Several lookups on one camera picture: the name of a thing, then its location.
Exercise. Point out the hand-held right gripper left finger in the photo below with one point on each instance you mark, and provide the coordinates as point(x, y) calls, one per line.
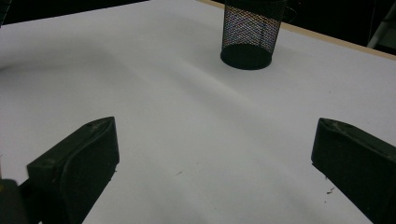
point(81, 168)

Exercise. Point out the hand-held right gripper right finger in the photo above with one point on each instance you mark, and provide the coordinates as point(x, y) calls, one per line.
point(358, 163)

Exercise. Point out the black mesh pen holder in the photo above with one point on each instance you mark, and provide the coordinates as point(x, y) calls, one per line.
point(249, 40)

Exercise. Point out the grey metal stand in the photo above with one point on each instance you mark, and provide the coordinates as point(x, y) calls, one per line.
point(384, 31)

